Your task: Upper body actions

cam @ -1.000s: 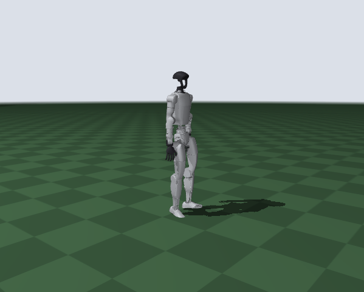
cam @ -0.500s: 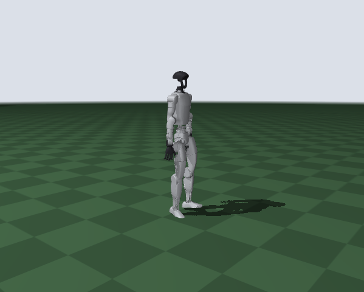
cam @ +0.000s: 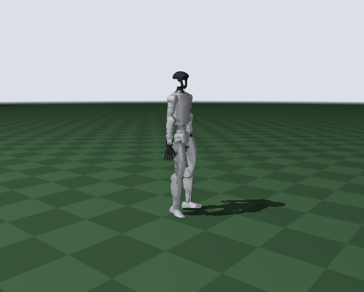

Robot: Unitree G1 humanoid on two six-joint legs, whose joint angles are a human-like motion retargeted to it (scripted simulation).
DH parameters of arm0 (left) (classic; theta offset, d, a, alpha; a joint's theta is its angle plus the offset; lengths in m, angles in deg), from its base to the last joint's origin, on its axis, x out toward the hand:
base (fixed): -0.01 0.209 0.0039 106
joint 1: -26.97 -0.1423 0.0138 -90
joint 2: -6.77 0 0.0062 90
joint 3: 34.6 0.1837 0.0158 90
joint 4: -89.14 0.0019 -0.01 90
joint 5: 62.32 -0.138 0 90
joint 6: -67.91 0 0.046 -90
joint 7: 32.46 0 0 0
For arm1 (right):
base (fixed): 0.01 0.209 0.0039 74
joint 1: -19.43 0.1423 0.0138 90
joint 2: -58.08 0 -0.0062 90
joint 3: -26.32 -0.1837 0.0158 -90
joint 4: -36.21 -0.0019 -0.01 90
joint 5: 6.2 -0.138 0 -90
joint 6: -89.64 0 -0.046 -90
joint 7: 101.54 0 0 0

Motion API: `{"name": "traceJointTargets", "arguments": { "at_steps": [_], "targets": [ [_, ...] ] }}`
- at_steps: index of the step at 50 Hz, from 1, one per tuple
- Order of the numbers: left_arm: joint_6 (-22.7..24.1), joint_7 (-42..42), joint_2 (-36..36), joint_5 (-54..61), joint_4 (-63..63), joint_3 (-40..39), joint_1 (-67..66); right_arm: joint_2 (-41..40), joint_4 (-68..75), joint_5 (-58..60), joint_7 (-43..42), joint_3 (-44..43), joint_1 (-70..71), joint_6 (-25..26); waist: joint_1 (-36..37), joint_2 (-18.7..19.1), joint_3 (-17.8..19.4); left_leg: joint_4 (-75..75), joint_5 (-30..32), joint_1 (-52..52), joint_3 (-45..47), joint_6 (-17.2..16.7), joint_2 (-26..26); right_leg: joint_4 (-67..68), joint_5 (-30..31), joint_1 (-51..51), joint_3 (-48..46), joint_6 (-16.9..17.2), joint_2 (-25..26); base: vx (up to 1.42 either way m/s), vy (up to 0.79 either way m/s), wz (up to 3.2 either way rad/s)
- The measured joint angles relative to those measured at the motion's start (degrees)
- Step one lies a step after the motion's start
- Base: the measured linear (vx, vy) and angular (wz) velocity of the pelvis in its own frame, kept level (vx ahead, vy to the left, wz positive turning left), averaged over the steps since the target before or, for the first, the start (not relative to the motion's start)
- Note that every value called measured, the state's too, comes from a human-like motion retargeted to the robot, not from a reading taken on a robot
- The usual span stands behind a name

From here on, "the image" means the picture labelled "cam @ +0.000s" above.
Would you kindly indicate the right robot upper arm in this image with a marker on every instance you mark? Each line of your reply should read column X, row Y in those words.
column 171, row 100

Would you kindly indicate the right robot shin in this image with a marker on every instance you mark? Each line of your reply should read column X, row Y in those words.
column 176, row 190

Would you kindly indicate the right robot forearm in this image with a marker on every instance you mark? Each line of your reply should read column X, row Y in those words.
column 169, row 127

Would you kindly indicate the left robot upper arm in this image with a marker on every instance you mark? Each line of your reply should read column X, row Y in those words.
column 191, row 115

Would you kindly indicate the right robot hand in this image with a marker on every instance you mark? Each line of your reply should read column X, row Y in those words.
column 169, row 151

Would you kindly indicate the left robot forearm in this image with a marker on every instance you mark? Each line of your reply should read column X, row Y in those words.
column 189, row 127

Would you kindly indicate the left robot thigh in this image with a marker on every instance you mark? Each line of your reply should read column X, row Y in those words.
column 191, row 153

